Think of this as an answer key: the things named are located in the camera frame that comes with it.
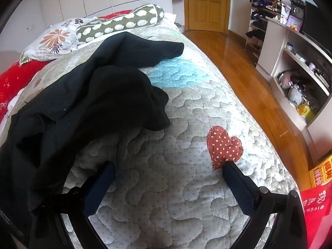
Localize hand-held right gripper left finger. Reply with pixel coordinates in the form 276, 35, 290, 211
30, 161, 116, 249

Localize shoe rack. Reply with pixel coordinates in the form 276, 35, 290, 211
245, 0, 291, 61

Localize wooden door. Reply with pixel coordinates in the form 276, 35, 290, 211
183, 0, 231, 33

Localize yellow container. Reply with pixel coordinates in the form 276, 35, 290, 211
298, 103, 316, 122

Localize red patterned pillow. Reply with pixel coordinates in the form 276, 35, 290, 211
0, 59, 50, 125

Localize green patterned bolster pillow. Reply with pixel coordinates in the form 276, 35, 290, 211
76, 4, 166, 44

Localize red cushion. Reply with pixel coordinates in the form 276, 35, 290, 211
98, 10, 133, 20

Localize black television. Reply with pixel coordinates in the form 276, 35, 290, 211
301, 0, 332, 59

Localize white floral pillow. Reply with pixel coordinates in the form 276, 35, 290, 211
19, 18, 99, 64

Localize red printed bag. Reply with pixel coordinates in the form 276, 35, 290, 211
299, 185, 332, 249

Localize black mantel clock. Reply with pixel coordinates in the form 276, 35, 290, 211
290, 0, 305, 21

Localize quilted heart patch bedspread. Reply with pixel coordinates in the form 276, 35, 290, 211
0, 26, 299, 249

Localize white shelf unit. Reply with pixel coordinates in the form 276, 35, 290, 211
255, 18, 332, 162

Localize black pants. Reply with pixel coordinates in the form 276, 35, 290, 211
0, 31, 185, 240

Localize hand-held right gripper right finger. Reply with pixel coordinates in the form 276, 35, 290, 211
222, 160, 307, 249

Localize yellow printed box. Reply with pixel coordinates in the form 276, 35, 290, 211
308, 154, 332, 188

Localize purple box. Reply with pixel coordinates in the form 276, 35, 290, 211
286, 16, 303, 32

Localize white power strip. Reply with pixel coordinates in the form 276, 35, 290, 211
313, 71, 330, 84

